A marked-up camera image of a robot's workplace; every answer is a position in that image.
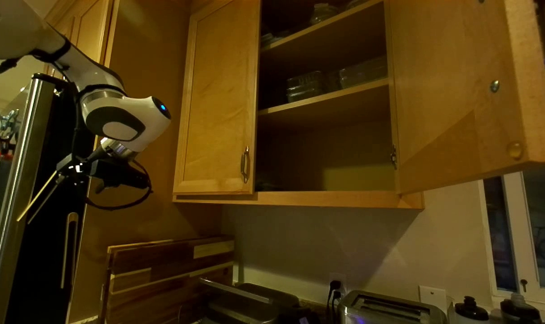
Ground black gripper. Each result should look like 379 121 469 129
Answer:
56 154 151 193

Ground window with white frame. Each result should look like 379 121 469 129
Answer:
482 0 545 300

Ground stainless steel refrigerator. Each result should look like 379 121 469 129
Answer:
0 73 106 324

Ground striped dark wooden cutting board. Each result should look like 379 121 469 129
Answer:
101 237 237 324

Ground wooden cupboard door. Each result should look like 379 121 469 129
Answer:
173 0 263 199
383 0 545 197

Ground wooden refrigerator side panel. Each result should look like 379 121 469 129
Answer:
70 0 225 324

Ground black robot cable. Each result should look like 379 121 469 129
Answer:
0 39 155 213

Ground colourful flower decoration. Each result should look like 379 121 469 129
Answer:
0 107 20 166

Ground wooden wall cupboard body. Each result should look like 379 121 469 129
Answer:
173 0 426 211

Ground stainless steel toaster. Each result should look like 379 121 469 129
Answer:
334 289 450 324

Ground wooden cabinet over refrigerator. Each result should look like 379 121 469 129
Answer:
23 0 120 69

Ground glass dish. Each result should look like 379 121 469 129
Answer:
309 0 370 22

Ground white wall outlet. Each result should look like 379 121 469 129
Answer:
417 283 451 312

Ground wall outlet with plug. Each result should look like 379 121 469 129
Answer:
325 274 351 303

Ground silver cupboard door handle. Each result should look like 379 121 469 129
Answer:
239 147 254 184

